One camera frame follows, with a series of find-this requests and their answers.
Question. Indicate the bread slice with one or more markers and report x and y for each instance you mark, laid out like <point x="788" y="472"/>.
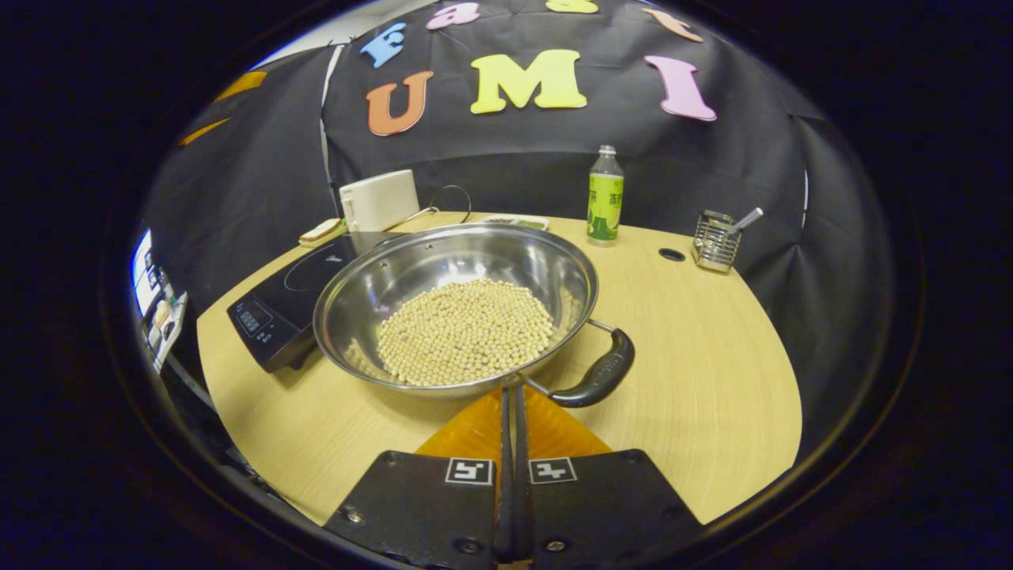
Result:
<point x="320" y="232"/>

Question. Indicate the black induction cooktop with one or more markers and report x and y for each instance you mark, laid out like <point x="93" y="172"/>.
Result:
<point x="269" y="317"/>

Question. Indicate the computer monitor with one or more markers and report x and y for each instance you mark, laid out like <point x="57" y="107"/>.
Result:
<point x="154" y="301"/>

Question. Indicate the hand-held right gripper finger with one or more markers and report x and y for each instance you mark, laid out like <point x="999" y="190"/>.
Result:
<point x="504" y="491"/>
<point x="521" y="491"/>

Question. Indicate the white divided tray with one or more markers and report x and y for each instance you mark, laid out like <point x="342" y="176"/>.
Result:
<point x="514" y="222"/>

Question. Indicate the metal spoon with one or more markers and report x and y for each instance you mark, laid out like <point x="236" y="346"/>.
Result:
<point x="748" y="218"/>

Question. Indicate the white toaster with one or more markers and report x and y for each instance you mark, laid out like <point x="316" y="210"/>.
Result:
<point x="380" y="202"/>

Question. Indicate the stainless steel pot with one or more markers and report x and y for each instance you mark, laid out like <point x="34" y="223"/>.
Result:
<point x="443" y="261"/>

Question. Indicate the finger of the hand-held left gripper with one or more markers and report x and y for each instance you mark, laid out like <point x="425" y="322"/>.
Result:
<point x="202" y="133"/>
<point x="241" y="85"/>

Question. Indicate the pile of soybeans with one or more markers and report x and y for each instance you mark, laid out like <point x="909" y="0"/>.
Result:
<point x="463" y="332"/>

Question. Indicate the green label drink bottle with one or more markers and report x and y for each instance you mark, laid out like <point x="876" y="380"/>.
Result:
<point x="605" y="206"/>

